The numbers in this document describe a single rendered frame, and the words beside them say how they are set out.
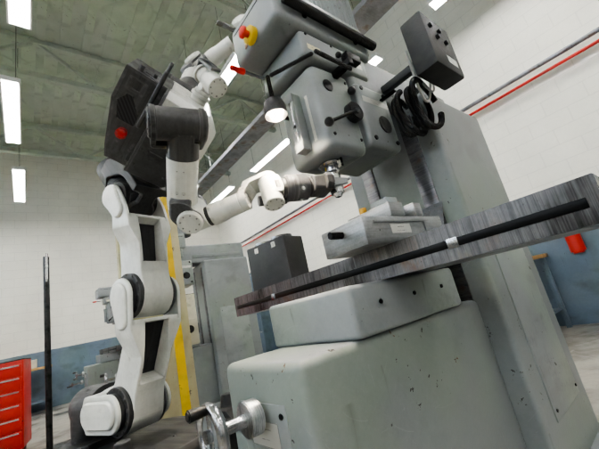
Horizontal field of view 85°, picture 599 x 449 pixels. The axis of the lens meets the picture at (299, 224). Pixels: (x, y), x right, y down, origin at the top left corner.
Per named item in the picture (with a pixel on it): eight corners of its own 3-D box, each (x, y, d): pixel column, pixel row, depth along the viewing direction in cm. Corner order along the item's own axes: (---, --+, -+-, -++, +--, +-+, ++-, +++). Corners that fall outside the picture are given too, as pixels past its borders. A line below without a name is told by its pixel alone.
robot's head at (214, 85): (201, 99, 102) (216, 73, 99) (186, 84, 107) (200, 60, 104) (217, 107, 107) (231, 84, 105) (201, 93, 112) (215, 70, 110)
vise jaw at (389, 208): (391, 215, 84) (387, 200, 85) (351, 233, 95) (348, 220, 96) (406, 216, 87) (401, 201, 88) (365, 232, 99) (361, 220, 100)
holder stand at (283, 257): (291, 281, 124) (282, 231, 129) (253, 292, 137) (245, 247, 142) (311, 279, 134) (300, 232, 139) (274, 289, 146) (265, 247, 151)
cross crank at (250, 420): (207, 490, 54) (198, 412, 57) (183, 474, 63) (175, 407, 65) (283, 448, 64) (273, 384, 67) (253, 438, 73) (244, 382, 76)
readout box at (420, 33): (441, 58, 103) (421, 5, 108) (416, 77, 110) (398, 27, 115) (469, 76, 116) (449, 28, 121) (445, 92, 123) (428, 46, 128)
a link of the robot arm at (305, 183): (331, 164, 105) (296, 166, 101) (338, 191, 103) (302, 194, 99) (317, 181, 117) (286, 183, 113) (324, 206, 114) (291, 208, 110)
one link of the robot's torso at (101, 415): (79, 441, 102) (77, 395, 106) (140, 416, 119) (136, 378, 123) (116, 442, 93) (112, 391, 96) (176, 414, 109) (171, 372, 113)
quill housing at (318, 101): (332, 145, 100) (309, 59, 107) (292, 175, 115) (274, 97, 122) (372, 153, 112) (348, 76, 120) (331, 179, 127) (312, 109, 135)
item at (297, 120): (303, 148, 104) (290, 92, 109) (296, 154, 107) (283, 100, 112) (313, 150, 106) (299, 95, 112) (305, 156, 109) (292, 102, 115)
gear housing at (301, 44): (305, 52, 104) (299, 26, 106) (264, 98, 122) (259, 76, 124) (371, 81, 125) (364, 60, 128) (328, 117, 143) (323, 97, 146)
